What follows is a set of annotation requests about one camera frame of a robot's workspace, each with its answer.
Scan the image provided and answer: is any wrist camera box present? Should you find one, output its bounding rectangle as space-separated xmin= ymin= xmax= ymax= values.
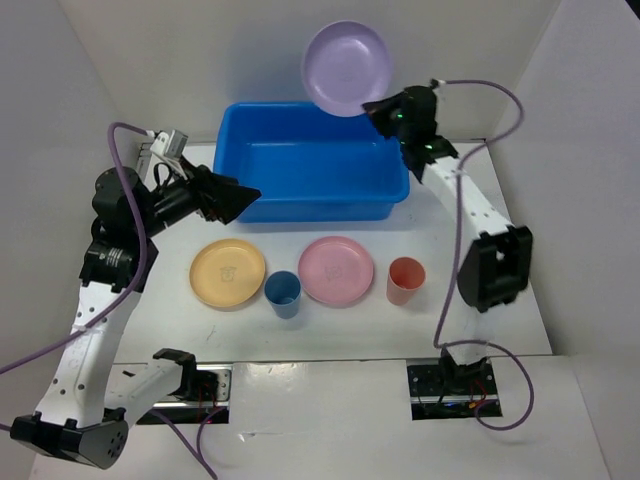
xmin=147 ymin=130 xmax=189 ymax=162
xmin=430 ymin=79 xmax=446 ymax=90

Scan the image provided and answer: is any blue plastic cup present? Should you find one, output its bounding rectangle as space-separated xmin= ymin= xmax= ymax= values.
xmin=264 ymin=271 xmax=302 ymax=319

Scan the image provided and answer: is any yellow plastic plate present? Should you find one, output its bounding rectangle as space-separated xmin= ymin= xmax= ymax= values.
xmin=189 ymin=238 xmax=266 ymax=309

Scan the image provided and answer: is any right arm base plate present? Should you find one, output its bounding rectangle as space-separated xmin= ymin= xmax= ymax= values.
xmin=406 ymin=358 xmax=502 ymax=421

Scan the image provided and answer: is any purple cable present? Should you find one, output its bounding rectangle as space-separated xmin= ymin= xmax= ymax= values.
xmin=0 ymin=122 xmax=221 ymax=480
xmin=432 ymin=78 xmax=535 ymax=432

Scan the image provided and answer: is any orange plastic cup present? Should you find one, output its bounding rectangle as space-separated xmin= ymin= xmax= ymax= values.
xmin=386 ymin=257 xmax=426 ymax=306

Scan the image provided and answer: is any purple plastic plate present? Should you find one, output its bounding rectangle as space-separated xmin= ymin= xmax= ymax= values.
xmin=301 ymin=20 xmax=393 ymax=117

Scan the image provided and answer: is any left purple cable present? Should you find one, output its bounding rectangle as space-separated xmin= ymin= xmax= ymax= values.
xmin=0 ymin=122 xmax=221 ymax=480

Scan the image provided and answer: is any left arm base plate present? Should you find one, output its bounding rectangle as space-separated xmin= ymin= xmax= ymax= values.
xmin=137 ymin=363 xmax=233 ymax=426

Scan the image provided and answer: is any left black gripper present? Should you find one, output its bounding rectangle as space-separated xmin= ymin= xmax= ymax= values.
xmin=135 ymin=154 xmax=261 ymax=238

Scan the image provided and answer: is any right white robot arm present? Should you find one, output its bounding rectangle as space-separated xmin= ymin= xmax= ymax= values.
xmin=363 ymin=80 xmax=533 ymax=393

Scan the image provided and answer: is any blue plastic bin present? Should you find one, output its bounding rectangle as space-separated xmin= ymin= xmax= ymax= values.
xmin=213 ymin=102 xmax=410 ymax=223

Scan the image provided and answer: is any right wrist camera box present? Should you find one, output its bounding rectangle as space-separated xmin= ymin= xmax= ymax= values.
xmin=430 ymin=79 xmax=446 ymax=90

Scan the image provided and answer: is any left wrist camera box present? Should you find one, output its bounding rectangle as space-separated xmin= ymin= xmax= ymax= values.
xmin=147 ymin=130 xmax=189 ymax=162

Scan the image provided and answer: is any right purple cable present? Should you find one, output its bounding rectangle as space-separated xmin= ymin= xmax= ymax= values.
xmin=432 ymin=78 xmax=535 ymax=432

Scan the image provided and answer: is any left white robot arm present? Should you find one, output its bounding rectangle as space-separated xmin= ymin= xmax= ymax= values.
xmin=10 ymin=162 xmax=261 ymax=470

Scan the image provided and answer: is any pink plastic plate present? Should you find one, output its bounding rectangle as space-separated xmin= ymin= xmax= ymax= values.
xmin=297 ymin=236 xmax=374 ymax=307

